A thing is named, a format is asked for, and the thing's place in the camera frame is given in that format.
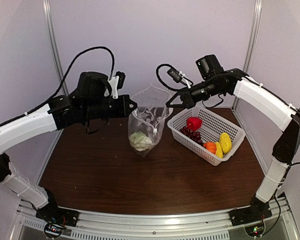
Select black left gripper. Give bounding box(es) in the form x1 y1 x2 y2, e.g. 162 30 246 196
83 94 138 121

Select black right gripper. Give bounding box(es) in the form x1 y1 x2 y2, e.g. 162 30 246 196
166 77 224 110

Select clear zip top bag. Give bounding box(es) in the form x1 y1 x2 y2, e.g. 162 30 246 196
128 85 173 157

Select red toy bell pepper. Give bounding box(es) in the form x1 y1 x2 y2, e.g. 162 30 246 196
186 116 203 132

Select white toy cauliflower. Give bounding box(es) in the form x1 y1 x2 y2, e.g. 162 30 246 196
128 131 154 152

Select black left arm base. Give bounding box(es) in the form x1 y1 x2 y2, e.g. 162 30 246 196
35 189 79 227

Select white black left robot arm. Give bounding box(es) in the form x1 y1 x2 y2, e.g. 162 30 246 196
0 71 138 222

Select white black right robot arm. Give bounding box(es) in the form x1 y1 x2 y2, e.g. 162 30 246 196
166 54 300 221

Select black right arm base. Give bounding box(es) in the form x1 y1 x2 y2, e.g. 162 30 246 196
229 194 273 227

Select dark red toy grapes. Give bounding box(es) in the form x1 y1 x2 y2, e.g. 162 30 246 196
180 126 203 146

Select white perforated plastic basket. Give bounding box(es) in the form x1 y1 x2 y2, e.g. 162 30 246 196
167 106 246 166

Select orange toy pumpkin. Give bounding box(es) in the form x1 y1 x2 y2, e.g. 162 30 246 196
203 141 217 155

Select yellow toy pepper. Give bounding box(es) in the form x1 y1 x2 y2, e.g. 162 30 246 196
219 132 232 154

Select yellow toy banana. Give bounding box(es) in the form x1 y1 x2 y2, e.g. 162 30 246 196
214 142 224 159

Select left round circuit board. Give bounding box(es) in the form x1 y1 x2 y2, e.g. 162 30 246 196
43 222 66 239

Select round circuit board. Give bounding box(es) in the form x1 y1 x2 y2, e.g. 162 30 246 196
43 222 66 239
244 222 265 238

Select right round circuit board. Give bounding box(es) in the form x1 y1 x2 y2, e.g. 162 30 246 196
244 222 265 238

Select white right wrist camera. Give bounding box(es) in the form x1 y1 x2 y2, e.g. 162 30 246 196
167 68 194 88

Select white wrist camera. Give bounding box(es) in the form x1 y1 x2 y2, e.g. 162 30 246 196
104 71 126 99
167 68 194 88

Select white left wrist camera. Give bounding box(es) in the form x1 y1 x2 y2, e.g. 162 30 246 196
104 71 126 99

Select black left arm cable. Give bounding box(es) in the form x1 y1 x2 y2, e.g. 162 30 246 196
22 46 116 135

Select right aluminium frame post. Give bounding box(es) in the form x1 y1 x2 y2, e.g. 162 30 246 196
231 0 263 111

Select aluminium frame post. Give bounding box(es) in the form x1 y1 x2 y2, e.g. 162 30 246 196
42 0 64 82
231 0 263 111

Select left aluminium frame post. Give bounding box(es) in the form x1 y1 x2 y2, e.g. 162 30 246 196
42 0 64 82

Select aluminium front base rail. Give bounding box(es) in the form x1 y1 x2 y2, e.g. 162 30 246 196
12 197 298 240

